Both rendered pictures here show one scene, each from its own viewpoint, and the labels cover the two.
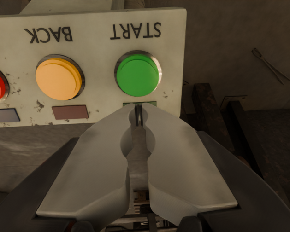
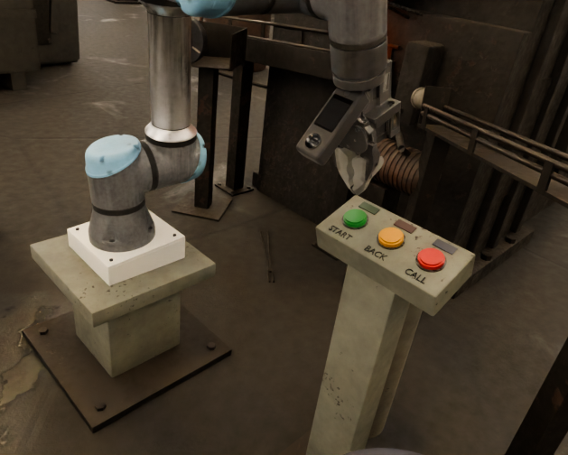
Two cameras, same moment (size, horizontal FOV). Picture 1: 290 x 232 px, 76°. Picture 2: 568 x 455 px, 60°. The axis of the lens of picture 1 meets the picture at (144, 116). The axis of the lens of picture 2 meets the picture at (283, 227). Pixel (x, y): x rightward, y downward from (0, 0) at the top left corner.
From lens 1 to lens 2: 71 cm
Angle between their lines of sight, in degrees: 36
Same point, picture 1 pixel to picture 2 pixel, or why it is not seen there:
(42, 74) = (393, 240)
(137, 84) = (357, 213)
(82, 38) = (363, 244)
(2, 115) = (442, 245)
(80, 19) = (357, 248)
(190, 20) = (308, 352)
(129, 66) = (353, 220)
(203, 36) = (308, 329)
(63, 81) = (387, 233)
